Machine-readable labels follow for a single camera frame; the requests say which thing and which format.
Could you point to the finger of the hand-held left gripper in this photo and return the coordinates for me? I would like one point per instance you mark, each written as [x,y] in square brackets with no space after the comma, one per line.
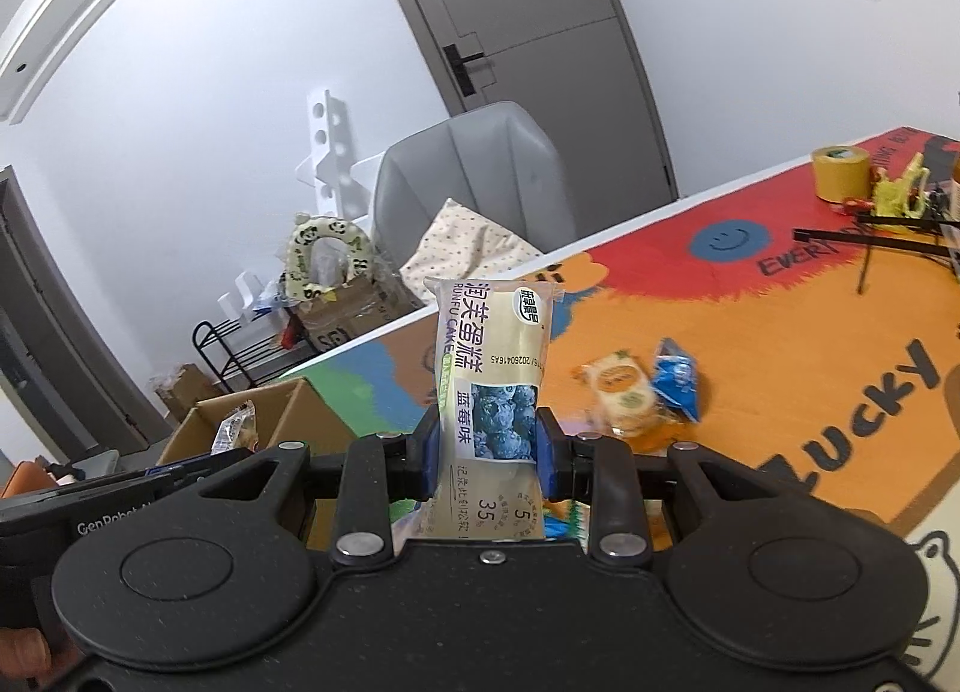
[210,465]

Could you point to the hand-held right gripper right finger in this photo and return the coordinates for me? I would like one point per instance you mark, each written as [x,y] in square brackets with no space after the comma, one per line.
[546,456]

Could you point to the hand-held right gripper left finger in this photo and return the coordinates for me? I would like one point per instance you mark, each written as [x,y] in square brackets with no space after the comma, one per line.
[431,459]

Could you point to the clear pastry packet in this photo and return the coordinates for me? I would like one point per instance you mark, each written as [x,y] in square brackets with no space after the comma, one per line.
[236,429]

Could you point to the orange rice cracker packet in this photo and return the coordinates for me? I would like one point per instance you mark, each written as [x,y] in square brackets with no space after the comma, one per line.
[622,392]

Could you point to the brown cardboard box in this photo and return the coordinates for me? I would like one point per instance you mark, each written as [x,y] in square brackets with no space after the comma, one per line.
[300,416]

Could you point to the long blueberry cake packet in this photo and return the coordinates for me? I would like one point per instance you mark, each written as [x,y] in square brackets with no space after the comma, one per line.
[487,362]

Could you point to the blue snack packet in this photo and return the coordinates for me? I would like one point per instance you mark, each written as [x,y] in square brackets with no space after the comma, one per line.
[679,381]

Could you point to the person's left hand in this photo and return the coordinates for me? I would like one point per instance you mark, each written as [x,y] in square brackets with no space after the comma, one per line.
[30,662]

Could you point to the orange chair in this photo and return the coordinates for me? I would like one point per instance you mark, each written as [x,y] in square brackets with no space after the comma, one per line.
[34,476]

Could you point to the small brown carton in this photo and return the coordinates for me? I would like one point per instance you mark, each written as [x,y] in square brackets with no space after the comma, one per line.
[187,392]

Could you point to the cardboard box with clutter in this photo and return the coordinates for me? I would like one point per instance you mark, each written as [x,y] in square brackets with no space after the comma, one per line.
[345,323]

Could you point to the grey side door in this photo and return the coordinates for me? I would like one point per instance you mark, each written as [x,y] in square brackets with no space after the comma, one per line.
[52,332]

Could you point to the dotted cream pillow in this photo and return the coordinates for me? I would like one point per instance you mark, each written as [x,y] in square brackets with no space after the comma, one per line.
[457,242]

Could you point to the colourful cartoon table mat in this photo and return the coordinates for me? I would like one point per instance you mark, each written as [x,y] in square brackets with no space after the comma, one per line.
[750,332]

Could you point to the grey chair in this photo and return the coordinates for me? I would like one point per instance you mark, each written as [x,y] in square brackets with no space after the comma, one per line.
[480,167]

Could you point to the white perforated rack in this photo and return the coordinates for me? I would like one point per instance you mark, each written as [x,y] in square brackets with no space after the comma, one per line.
[330,137]

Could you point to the yellow tape roll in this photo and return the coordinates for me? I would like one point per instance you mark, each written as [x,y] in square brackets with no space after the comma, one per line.
[840,174]

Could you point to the yellow toy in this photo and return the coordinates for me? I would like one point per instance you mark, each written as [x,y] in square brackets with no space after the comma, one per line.
[896,193]

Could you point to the white ceiling light strip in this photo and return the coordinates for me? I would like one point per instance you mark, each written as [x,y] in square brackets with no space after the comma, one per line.
[67,24]

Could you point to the white wall bracket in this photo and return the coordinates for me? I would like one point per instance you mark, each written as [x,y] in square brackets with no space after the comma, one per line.
[240,298]

